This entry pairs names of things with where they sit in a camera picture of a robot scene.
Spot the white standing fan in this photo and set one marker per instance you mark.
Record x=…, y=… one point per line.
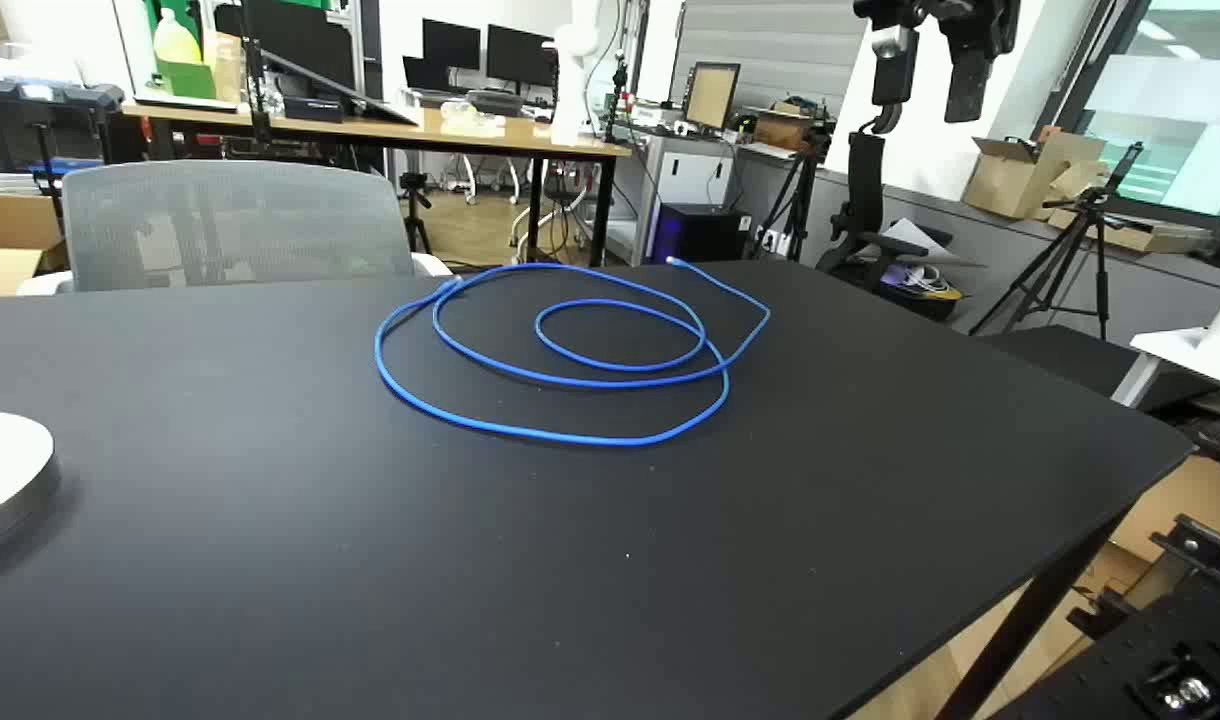
x=574, y=72

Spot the small black tripod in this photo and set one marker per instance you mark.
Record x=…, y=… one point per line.
x=413, y=206

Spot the grey mesh office chair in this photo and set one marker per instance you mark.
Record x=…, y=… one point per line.
x=234, y=224

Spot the black metal equipment rack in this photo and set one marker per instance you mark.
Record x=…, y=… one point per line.
x=1155, y=654

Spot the wooden desk with black legs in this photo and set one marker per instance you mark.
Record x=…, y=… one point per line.
x=410, y=129

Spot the white side table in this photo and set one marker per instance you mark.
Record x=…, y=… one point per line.
x=1189, y=353

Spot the black storage crate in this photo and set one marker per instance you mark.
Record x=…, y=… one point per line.
x=43, y=122

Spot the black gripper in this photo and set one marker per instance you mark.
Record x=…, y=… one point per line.
x=979, y=45

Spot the black office chair with headrest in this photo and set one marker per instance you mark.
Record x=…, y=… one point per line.
x=866, y=187

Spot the black table leg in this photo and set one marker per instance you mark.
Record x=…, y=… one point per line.
x=1022, y=625

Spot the flat cardboard box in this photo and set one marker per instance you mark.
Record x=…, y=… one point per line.
x=1130, y=235

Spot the green and white poster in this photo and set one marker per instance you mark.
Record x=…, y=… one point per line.
x=177, y=55

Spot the open cardboard box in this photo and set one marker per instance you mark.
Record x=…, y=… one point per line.
x=1022, y=177

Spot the black computer tower purple light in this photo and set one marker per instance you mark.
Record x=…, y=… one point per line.
x=696, y=231

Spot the black framed picture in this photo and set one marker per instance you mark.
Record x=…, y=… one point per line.
x=711, y=97

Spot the brown cardboard box stack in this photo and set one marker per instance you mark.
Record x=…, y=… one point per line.
x=9, y=242

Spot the black camera tripod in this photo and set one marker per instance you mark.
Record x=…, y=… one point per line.
x=1069, y=261

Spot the black tilted drawing board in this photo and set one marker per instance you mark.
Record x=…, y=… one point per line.
x=309, y=45

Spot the black computer monitor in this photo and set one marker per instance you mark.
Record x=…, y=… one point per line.
x=517, y=55
x=450, y=45

